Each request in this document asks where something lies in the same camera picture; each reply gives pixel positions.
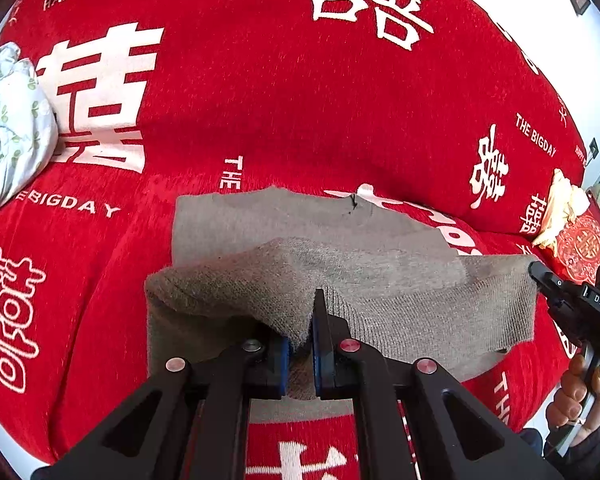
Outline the grey knit sweater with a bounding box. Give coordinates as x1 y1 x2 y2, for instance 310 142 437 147
145 188 536 422

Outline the person's right hand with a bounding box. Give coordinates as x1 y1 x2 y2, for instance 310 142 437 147
545 354 600 448

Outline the red gold wedding pillow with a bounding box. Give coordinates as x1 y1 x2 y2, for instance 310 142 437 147
532 169 600 285

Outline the white floral quilt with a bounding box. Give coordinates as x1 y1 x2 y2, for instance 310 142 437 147
0 42 58 208

